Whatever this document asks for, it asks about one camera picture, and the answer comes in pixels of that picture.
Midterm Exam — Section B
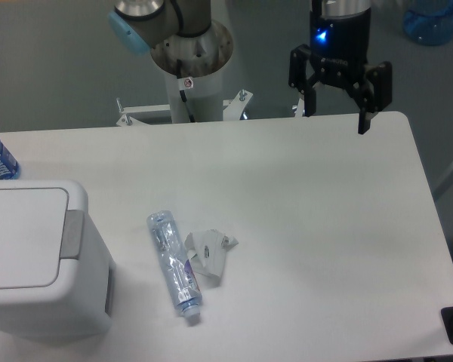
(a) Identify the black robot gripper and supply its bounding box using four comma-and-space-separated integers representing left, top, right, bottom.
288, 1, 393, 134

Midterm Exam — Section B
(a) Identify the grey robot arm with blue cap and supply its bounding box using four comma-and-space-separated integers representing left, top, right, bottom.
108, 1, 393, 133

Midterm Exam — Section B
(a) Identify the white trash can body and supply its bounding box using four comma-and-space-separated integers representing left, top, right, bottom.
0, 179, 116, 339

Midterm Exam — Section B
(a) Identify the white trash can lid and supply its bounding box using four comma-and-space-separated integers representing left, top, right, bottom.
0, 187, 74, 290

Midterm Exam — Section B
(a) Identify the large blue water jug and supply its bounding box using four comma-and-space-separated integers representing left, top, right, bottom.
402, 1, 453, 46

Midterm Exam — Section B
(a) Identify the crumpled white paper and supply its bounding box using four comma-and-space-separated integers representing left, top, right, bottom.
184, 229, 239, 284

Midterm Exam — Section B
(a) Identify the empty clear plastic bottle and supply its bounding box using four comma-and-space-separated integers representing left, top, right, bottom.
147, 210, 202, 327

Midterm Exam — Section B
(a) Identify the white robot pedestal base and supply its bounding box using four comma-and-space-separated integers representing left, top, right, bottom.
115, 19, 254, 127

